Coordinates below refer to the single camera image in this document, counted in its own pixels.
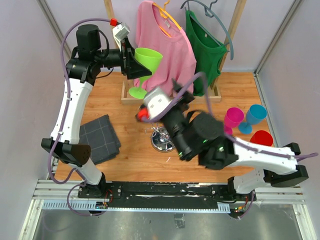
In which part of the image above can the dark grey checked cloth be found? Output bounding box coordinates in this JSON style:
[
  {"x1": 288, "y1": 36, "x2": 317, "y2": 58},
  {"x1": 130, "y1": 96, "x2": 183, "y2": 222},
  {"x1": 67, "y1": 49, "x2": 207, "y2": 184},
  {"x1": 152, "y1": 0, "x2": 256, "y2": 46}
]
[{"x1": 79, "y1": 114, "x2": 121, "y2": 165}]

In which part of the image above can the green wine glass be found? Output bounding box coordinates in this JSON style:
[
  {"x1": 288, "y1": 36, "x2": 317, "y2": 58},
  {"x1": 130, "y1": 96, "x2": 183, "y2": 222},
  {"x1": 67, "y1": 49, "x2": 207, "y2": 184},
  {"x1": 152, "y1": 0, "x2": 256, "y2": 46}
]
[{"x1": 128, "y1": 47, "x2": 163, "y2": 100}]

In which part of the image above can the chrome wine glass rack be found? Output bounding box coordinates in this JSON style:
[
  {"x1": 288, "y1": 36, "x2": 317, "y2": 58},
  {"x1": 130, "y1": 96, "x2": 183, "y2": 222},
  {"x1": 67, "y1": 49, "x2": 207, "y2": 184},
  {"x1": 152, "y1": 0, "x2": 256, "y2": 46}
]
[{"x1": 144, "y1": 125, "x2": 175, "y2": 153}]

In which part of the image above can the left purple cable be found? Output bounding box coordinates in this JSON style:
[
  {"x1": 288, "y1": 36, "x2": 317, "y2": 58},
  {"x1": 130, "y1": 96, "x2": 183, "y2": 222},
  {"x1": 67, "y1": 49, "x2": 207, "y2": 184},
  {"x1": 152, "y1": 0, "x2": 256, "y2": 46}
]
[{"x1": 46, "y1": 17, "x2": 118, "y2": 217}]

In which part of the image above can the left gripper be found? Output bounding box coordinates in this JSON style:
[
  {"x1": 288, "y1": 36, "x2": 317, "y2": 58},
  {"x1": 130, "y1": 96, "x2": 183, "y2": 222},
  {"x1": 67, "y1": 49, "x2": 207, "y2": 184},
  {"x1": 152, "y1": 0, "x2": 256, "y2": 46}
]
[{"x1": 94, "y1": 36, "x2": 152, "y2": 80}]

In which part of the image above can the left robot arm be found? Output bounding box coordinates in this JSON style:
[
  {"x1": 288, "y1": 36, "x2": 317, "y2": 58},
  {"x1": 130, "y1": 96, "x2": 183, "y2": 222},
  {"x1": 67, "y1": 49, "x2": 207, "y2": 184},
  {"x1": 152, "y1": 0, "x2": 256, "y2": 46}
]
[{"x1": 41, "y1": 23, "x2": 151, "y2": 198}]

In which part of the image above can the orange clothes hanger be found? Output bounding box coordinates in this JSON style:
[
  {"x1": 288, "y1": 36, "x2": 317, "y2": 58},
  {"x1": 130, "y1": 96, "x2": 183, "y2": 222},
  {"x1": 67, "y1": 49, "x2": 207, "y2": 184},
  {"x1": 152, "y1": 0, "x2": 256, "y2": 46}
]
[{"x1": 152, "y1": 0, "x2": 182, "y2": 38}]

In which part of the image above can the green tank top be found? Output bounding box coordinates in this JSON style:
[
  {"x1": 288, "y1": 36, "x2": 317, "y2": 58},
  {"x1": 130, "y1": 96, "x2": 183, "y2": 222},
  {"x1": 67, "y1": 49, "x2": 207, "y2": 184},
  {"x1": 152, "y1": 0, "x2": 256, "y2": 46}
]
[{"x1": 185, "y1": 10, "x2": 227, "y2": 86}]

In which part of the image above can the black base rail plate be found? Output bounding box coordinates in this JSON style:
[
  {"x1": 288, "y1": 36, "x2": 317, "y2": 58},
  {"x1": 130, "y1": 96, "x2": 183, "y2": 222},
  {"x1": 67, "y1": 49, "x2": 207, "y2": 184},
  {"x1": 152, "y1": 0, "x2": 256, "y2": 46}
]
[{"x1": 77, "y1": 181, "x2": 257, "y2": 207}]

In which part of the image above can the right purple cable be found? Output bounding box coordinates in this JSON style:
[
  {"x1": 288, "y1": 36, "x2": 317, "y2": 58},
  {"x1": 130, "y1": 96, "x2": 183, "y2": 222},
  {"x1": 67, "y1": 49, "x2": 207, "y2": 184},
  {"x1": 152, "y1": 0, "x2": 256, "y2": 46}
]
[{"x1": 139, "y1": 71, "x2": 319, "y2": 220}]

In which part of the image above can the blue wine glass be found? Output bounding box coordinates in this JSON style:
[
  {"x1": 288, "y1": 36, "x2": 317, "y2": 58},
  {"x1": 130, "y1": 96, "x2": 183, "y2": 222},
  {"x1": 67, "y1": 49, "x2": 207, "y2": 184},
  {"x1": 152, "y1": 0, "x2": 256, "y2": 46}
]
[{"x1": 238, "y1": 104, "x2": 267, "y2": 135}]

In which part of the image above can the pink wine glass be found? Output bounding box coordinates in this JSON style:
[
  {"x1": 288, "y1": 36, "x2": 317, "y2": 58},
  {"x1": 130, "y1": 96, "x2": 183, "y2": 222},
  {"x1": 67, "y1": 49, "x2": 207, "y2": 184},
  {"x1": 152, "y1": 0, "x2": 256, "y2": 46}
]
[{"x1": 223, "y1": 107, "x2": 245, "y2": 135}]

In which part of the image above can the wooden clothes rack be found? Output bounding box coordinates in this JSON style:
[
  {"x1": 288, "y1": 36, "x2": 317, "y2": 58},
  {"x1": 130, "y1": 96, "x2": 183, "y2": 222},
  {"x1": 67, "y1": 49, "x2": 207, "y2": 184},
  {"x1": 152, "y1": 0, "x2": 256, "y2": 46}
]
[{"x1": 103, "y1": 0, "x2": 248, "y2": 105}]

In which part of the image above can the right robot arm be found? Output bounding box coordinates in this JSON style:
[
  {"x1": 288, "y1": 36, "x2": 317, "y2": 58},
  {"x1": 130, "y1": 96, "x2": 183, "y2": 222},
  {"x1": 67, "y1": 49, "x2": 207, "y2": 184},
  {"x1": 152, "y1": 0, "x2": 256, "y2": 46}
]
[{"x1": 148, "y1": 88, "x2": 309, "y2": 200}]

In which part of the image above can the pink t-shirt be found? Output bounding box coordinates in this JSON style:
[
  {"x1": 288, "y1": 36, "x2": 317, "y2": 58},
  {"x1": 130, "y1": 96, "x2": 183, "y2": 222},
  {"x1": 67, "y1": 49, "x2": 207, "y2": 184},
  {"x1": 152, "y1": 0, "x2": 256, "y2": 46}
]
[{"x1": 135, "y1": 0, "x2": 197, "y2": 96}]

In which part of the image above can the red wine glass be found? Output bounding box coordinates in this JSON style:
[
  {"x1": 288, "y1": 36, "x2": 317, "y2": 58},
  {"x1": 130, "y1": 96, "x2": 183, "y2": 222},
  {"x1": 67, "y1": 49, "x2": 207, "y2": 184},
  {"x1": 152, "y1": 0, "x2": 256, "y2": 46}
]
[{"x1": 250, "y1": 130, "x2": 274, "y2": 147}]

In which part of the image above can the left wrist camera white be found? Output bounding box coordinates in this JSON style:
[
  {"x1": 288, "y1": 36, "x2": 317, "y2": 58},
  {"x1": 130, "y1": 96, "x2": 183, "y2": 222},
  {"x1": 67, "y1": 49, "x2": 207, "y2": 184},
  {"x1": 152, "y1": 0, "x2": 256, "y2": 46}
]
[{"x1": 110, "y1": 18, "x2": 131, "y2": 51}]

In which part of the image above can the grey slotted cable duct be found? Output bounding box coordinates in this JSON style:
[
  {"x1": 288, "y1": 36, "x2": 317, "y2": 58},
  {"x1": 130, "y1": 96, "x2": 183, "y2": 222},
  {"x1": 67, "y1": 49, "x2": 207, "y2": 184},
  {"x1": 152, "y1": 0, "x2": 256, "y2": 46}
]
[{"x1": 41, "y1": 200, "x2": 231, "y2": 214}]

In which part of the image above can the purple cable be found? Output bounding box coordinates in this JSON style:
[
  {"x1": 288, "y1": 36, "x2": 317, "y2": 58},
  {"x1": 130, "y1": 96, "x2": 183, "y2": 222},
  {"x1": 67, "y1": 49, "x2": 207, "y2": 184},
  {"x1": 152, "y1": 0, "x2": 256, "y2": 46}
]
[
  {"x1": 139, "y1": 71, "x2": 319, "y2": 220},
  {"x1": 46, "y1": 17, "x2": 118, "y2": 217}
]

